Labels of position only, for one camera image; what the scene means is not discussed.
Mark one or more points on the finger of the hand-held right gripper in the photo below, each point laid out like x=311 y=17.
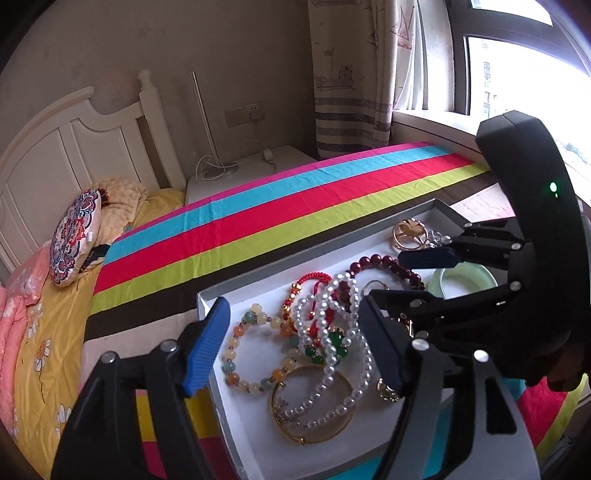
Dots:
x=461 y=318
x=429 y=258

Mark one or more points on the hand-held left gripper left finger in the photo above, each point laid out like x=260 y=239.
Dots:
x=207 y=341

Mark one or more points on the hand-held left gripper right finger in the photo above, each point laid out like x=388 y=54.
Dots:
x=383 y=350

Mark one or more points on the shallow grey cardboard box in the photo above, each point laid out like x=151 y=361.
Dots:
x=244 y=410

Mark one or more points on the silver ornament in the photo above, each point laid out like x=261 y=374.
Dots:
x=438 y=237

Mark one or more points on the green jade bangle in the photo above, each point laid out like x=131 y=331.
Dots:
x=436 y=284

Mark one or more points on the gold round brooch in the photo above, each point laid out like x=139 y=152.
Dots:
x=408 y=235

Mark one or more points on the small gold green charm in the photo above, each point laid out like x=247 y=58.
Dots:
x=390 y=392

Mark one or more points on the green gem pendant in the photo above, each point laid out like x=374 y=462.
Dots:
x=336 y=341

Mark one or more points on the thin gold earring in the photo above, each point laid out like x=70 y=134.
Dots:
x=375 y=282

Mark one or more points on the gold bangle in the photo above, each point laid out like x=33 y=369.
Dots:
x=314 y=437

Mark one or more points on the striped colourful tablecloth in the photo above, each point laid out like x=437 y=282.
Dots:
x=277 y=217

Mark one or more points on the yellow floral bed sheet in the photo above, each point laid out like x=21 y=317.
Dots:
x=55 y=360

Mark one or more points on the beige blanket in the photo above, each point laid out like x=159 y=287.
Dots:
x=122 y=203

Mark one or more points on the floral patterned pillow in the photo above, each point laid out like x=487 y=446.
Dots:
x=74 y=240

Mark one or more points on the white bedside table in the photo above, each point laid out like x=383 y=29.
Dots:
x=258 y=175

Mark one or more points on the pink quilt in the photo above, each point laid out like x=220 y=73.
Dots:
x=16 y=314

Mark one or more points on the printed beige curtain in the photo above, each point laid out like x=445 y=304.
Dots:
x=351 y=74

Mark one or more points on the white pole lamp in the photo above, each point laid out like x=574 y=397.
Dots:
x=201 y=120

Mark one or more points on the white bed headboard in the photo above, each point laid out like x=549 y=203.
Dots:
x=92 y=147

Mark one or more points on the wall socket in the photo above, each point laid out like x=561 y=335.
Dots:
x=242 y=115

